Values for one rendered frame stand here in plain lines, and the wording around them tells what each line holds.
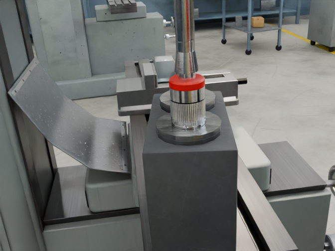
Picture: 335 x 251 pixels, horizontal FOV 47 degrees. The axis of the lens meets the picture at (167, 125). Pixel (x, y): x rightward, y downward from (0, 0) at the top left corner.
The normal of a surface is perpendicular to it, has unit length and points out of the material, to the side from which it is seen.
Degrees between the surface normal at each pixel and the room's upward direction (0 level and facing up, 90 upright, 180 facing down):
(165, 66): 90
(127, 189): 90
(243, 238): 0
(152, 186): 90
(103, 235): 90
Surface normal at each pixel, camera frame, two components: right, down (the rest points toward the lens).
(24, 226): 0.75, 0.22
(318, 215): 0.13, 0.40
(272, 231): -0.06, -0.91
